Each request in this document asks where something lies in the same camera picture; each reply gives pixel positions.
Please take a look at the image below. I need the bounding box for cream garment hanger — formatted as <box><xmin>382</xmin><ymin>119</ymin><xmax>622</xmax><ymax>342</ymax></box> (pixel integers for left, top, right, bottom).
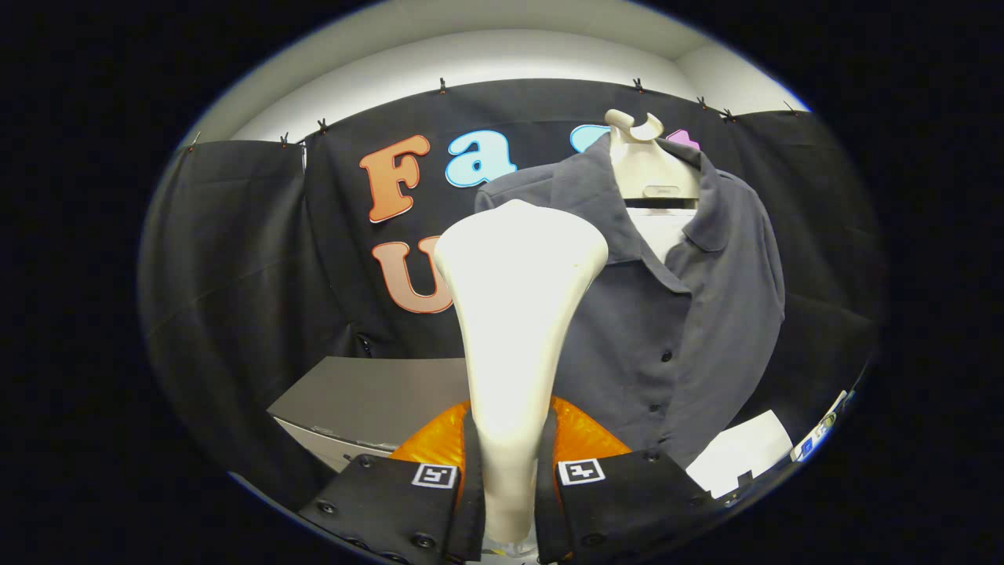
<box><xmin>604</xmin><ymin>108</ymin><xmax>703</xmax><ymax>208</ymax></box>

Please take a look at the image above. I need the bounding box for white garment steamer head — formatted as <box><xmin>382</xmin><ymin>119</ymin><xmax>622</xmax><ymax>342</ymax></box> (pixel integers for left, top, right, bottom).
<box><xmin>433</xmin><ymin>199</ymin><xmax>609</xmax><ymax>550</ymax></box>

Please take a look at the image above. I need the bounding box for pile of small white items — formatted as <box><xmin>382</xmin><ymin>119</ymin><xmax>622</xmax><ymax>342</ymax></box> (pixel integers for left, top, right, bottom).
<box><xmin>791</xmin><ymin>390</ymin><xmax>853</xmax><ymax>464</ymax></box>

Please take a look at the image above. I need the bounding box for black backdrop cloth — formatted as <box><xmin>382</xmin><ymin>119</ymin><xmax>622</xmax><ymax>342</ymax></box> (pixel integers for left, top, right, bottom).
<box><xmin>140</xmin><ymin>78</ymin><xmax>883</xmax><ymax>511</ymax></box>

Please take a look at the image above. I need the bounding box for white paper sheet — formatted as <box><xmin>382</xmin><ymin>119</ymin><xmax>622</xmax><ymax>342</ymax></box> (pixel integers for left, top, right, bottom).
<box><xmin>686</xmin><ymin>410</ymin><xmax>794</xmax><ymax>500</ymax></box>

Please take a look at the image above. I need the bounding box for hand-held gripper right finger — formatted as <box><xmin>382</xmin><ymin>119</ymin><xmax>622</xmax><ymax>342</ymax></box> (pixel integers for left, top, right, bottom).
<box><xmin>535</xmin><ymin>396</ymin><xmax>716</xmax><ymax>565</ymax></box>

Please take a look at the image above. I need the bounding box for grey button-up shirt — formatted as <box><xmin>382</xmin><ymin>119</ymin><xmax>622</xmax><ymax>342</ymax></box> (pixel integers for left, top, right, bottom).
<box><xmin>474</xmin><ymin>133</ymin><xmax>787</xmax><ymax>469</ymax></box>

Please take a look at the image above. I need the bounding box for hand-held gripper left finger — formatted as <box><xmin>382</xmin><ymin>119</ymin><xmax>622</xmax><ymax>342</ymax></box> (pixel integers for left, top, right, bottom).
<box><xmin>296</xmin><ymin>400</ymin><xmax>487</xmax><ymax>565</ymax></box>

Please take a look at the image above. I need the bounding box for grey cabinet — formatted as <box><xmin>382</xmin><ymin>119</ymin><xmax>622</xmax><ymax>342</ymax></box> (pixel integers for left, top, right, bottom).
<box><xmin>267</xmin><ymin>357</ymin><xmax>471</xmax><ymax>473</ymax></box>

